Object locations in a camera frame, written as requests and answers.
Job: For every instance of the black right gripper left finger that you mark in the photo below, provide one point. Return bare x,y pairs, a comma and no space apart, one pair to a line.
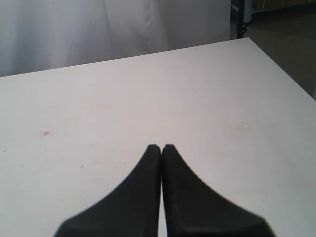
130,210

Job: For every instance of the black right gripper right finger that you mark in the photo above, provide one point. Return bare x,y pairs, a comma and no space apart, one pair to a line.
193,209

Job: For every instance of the black backdrop stand pole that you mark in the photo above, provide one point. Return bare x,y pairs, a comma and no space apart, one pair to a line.
241,25

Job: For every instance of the white backdrop curtain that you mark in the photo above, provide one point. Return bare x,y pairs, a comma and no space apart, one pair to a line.
38,35

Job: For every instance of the metal storage shelf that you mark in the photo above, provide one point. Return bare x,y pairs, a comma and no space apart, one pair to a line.
246,8

